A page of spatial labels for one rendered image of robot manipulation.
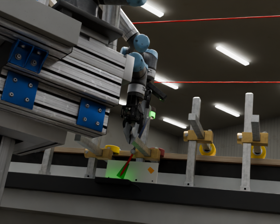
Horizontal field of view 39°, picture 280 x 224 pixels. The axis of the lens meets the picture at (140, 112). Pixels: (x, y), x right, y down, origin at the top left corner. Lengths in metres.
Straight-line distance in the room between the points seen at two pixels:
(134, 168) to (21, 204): 0.63
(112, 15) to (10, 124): 0.72
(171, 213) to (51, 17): 1.13
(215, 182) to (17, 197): 1.02
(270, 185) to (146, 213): 0.62
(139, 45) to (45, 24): 0.86
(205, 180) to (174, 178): 0.16
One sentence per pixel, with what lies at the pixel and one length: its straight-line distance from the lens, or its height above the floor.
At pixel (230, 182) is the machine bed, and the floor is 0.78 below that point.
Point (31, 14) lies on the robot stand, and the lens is 1.04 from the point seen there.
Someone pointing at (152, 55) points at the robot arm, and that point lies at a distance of 2.02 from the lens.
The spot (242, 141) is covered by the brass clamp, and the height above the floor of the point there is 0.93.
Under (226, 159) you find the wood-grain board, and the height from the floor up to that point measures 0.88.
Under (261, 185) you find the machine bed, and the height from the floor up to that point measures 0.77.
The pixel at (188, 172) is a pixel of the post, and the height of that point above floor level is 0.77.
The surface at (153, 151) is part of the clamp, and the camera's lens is 1.93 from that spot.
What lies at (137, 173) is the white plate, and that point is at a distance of 1.92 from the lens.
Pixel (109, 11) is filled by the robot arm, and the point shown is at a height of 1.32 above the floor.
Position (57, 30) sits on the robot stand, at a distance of 1.05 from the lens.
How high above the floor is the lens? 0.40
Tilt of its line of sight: 19 degrees up
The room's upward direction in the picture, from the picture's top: 8 degrees clockwise
